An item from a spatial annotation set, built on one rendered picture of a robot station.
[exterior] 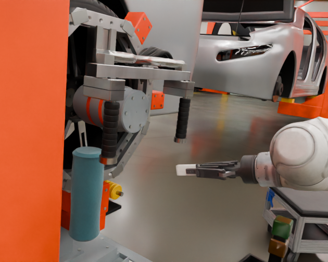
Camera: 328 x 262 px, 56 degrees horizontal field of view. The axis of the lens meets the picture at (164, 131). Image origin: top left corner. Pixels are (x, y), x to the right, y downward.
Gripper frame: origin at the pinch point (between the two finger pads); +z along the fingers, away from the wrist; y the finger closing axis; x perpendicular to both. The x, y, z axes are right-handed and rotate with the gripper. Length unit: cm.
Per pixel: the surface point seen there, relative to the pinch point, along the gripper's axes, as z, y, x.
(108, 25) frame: 19.1, 3.1, -45.8
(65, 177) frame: 32.3, 16.6, -2.2
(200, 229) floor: 43, -92, 61
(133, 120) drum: 12.4, 6.3, -16.3
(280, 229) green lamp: -25.5, 6.1, 13.2
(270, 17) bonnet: 29, -338, -113
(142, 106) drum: 11.1, 2.7, -20.0
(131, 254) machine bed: 53, -34, 50
